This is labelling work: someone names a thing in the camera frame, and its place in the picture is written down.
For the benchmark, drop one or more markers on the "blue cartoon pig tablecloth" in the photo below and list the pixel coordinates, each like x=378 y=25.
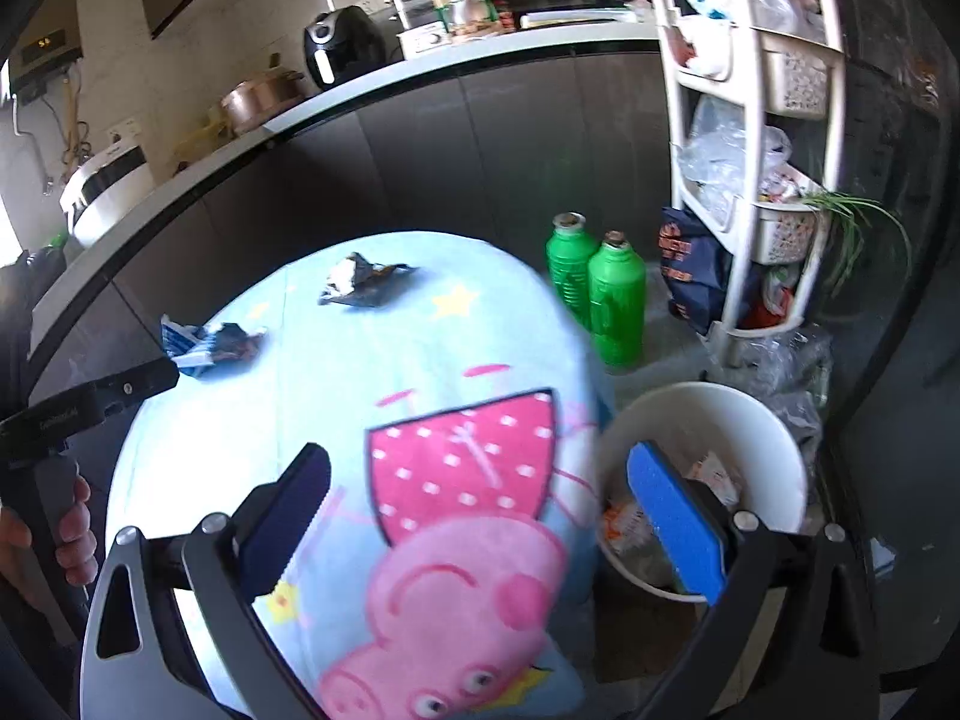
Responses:
x=460 y=419

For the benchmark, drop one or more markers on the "white trash bin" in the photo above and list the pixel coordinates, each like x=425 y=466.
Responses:
x=675 y=465

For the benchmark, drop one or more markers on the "navy shopping bag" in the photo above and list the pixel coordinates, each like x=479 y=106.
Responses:
x=695 y=268

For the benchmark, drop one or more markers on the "white tiered storage rack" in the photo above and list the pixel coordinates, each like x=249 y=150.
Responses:
x=760 y=88

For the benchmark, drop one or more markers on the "green plastic bottle front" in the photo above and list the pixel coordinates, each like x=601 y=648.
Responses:
x=616 y=279

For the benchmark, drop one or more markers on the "white plastic bags on rack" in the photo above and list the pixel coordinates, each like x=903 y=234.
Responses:
x=700 y=41

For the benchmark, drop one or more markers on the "steel food steamer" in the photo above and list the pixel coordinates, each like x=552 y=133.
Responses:
x=421 y=27

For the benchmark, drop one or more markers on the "copper cooking pot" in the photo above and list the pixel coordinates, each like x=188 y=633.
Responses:
x=254 y=102

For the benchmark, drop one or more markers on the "person's left hand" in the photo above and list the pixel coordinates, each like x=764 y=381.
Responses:
x=74 y=554

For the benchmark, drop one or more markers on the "green spider plant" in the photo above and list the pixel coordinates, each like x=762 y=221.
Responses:
x=851 y=216

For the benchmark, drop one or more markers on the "white rice cooker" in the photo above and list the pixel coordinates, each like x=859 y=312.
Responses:
x=105 y=189

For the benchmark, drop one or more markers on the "black air fryer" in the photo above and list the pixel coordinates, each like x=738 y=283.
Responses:
x=341 y=45

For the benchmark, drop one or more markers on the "black yellow snack wrapper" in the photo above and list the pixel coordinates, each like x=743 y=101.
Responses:
x=356 y=282

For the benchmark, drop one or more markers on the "blue white candy wrapper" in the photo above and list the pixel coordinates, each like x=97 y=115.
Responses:
x=197 y=349

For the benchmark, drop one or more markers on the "clear plastic bags on rack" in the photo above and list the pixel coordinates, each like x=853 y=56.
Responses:
x=713 y=158

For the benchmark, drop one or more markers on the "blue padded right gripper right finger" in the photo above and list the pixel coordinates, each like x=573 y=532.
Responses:
x=690 y=535

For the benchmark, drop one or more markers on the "green plastic bottle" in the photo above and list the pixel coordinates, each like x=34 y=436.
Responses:
x=569 y=251
x=616 y=279

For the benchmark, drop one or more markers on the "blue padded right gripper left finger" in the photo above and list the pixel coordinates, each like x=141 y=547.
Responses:
x=274 y=517

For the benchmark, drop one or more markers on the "water heater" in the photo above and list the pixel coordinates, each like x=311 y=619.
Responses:
x=51 y=40

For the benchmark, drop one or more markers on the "green plastic bottle rear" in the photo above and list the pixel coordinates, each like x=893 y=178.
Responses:
x=569 y=251

